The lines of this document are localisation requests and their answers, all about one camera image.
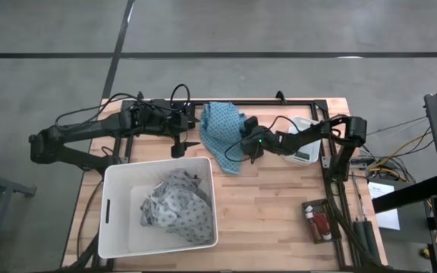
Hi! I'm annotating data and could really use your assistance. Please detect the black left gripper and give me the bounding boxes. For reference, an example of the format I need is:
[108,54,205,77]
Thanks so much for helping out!
[137,101,202,159]

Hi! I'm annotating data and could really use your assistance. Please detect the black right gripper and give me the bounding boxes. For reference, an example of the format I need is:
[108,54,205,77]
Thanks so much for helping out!
[240,115,278,165]

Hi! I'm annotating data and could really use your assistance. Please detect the teal patterned hospital gown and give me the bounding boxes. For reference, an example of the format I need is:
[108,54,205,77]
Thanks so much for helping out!
[198,101,249,175]

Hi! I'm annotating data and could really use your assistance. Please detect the small clear plastic container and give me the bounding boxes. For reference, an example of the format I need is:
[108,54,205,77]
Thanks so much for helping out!
[281,115,322,167]

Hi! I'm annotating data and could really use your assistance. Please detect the grey patterned hospital gown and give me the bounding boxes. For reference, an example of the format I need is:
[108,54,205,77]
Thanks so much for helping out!
[139,168,215,246]

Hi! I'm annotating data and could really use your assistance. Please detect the small black mesh basket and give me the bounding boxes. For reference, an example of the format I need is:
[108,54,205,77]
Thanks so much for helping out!
[300,199,342,245]

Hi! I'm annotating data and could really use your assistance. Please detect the large white woven plastic bin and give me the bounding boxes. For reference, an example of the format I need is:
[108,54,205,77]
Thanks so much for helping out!
[97,156,219,259]

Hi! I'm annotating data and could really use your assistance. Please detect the white paper sheet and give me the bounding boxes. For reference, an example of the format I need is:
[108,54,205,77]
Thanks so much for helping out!
[368,180,401,231]

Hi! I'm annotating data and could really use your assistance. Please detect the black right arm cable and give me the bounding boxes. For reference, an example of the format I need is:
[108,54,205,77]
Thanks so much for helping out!
[224,115,303,164]

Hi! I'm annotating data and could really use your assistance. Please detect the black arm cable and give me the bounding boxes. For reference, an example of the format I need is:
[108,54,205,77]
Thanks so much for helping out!
[54,83,192,132]
[224,115,303,164]

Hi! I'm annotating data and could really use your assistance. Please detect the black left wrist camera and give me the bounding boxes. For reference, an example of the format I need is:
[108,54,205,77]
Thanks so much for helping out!
[149,98,171,113]

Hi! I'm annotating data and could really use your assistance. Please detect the black aluminium table frame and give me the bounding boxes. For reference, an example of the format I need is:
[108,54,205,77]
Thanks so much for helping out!
[66,90,390,272]

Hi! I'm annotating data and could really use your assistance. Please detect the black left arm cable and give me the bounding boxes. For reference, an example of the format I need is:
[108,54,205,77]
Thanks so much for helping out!
[54,83,192,132]

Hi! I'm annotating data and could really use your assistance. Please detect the brown cable along table edge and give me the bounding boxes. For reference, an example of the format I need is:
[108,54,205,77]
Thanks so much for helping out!
[75,181,102,259]

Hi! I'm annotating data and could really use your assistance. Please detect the yellow and black wire bundle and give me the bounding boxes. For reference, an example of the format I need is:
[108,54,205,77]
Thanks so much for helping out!
[364,115,435,184]

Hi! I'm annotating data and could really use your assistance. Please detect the black foam-handled tool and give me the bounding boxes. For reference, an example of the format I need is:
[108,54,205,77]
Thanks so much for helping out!
[357,181,378,263]

